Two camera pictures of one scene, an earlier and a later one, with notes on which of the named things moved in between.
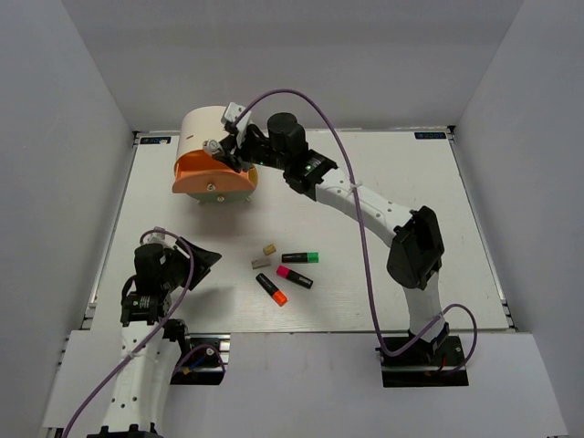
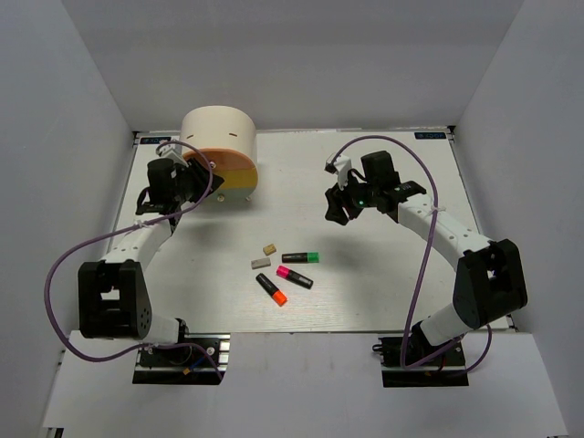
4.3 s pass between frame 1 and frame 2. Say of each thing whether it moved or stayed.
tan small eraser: stayed
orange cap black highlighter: stayed
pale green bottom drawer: stayed
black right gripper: moved
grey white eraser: stayed
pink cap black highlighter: stayed
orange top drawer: moved
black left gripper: moved
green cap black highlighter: stayed
